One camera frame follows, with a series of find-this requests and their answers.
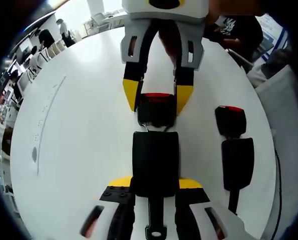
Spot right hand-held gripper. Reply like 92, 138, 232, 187
121, 0, 210, 26

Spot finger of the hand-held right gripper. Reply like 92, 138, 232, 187
172, 19, 205, 118
120, 18, 160, 113

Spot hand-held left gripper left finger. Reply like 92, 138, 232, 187
73, 176, 137, 240

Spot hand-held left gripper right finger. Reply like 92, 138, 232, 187
175, 177, 252, 240

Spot black seat belt buckle with tongue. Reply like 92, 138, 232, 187
132, 91, 181, 240
214, 104, 255, 216

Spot person's right forearm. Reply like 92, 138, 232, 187
158, 0, 259, 67

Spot white desk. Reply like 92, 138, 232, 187
83, 11, 127, 40

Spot person's body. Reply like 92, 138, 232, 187
203, 13, 264, 65

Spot white office chair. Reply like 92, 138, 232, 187
46, 41, 65, 60

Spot large grey panel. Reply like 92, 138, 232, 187
247, 63, 298, 181

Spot white blue printed board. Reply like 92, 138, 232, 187
259, 12, 289, 61

